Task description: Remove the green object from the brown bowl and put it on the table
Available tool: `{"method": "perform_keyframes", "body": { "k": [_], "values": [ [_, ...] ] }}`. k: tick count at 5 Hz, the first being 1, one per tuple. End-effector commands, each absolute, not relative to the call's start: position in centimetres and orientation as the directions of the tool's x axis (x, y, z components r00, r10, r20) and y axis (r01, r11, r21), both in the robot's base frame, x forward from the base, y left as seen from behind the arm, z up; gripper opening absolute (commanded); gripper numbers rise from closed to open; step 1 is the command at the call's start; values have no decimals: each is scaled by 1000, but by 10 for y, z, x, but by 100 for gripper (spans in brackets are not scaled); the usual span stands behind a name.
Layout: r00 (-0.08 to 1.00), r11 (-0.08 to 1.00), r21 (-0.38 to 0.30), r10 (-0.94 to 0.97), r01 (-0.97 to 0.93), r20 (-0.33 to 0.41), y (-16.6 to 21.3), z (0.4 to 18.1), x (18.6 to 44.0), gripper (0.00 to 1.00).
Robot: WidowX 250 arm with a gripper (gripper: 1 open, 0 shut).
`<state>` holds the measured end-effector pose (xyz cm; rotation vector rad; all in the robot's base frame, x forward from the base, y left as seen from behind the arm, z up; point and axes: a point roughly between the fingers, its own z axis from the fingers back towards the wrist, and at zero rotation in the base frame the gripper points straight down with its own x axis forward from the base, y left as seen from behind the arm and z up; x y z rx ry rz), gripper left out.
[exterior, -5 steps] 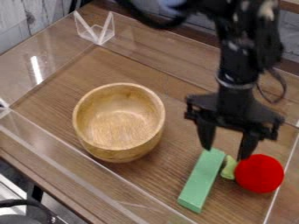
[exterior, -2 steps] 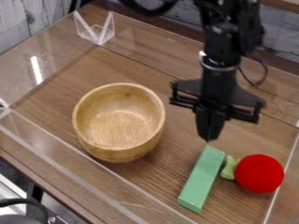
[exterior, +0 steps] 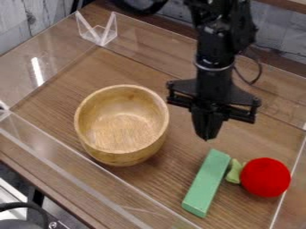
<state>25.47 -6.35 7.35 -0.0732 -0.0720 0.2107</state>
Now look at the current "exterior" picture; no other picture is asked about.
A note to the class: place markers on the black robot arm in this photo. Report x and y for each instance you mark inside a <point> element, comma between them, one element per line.
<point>226,31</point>

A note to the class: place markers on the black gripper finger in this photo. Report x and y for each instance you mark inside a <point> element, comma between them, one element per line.
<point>200,121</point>
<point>214,123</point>

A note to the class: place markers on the brown wooden bowl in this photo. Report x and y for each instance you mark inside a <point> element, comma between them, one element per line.
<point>121,123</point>

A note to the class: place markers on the green rectangular block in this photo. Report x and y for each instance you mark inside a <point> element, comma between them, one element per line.
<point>206,183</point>

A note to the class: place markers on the black table leg bracket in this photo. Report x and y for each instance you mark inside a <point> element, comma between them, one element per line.
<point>22,211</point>

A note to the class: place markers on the red plush ball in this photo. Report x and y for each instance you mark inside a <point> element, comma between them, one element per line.
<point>265,177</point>

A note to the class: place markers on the green plush leaf piece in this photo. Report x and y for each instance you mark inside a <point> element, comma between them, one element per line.
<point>233,176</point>

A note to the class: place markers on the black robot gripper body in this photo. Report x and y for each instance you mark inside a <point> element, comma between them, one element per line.
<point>213,92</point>

